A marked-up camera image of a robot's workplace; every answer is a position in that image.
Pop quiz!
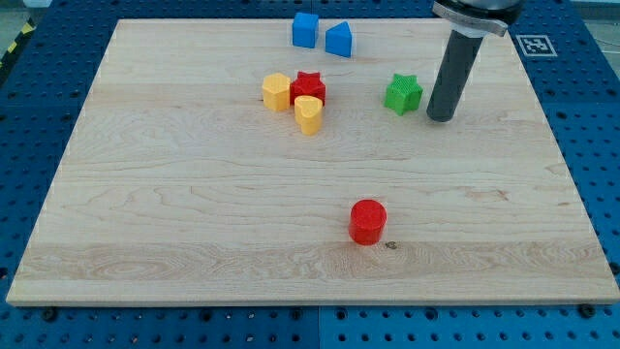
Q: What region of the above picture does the green star block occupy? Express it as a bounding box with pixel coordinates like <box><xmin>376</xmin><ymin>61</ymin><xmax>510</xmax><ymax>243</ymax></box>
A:
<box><xmin>384</xmin><ymin>74</ymin><xmax>423</xmax><ymax>116</ymax></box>

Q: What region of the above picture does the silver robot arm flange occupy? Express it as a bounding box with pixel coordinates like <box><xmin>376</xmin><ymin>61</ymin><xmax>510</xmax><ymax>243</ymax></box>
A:
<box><xmin>432</xmin><ymin>0</ymin><xmax>525</xmax><ymax>38</ymax></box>

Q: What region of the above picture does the red star block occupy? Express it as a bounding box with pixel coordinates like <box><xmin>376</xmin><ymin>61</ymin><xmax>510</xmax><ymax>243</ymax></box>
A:
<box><xmin>290</xmin><ymin>71</ymin><xmax>326</xmax><ymax>105</ymax></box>

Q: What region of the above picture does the yellow heart block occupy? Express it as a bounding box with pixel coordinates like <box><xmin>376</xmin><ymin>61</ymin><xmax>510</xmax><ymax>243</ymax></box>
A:
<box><xmin>294</xmin><ymin>95</ymin><xmax>324</xmax><ymax>136</ymax></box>

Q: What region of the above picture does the red cylinder block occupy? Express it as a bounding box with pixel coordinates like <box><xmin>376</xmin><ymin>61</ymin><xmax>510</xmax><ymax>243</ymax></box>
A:
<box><xmin>349</xmin><ymin>199</ymin><xmax>388</xmax><ymax>245</ymax></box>

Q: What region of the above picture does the yellow hexagon block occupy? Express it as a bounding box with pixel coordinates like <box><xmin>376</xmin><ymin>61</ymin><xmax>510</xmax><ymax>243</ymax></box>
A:
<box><xmin>262</xmin><ymin>73</ymin><xmax>291</xmax><ymax>111</ymax></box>

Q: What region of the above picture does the light wooden board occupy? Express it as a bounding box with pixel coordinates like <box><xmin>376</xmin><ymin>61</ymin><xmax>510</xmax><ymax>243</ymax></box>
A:
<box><xmin>7</xmin><ymin>19</ymin><xmax>619</xmax><ymax>307</ymax></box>

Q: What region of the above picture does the blue triangle block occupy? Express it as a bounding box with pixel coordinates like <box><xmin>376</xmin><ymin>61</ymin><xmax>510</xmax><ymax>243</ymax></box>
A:
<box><xmin>325</xmin><ymin>21</ymin><xmax>353</xmax><ymax>58</ymax></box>

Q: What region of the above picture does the blue cube block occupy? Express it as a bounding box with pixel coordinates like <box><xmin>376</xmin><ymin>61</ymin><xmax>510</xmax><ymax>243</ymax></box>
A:
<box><xmin>292</xmin><ymin>13</ymin><xmax>319</xmax><ymax>48</ymax></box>

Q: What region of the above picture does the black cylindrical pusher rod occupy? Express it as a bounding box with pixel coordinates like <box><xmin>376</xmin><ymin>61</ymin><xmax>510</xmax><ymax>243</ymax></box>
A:
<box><xmin>426</xmin><ymin>30</ymin><xmax>482</xmax><ymax>122</ymax></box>

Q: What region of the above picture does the white fiducial marker tag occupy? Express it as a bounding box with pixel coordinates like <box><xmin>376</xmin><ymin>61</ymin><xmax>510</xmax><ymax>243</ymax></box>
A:
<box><xmin>516</xmin><ymin>34</ymin><xmax>557</xmax><ymax>57</ymax></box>

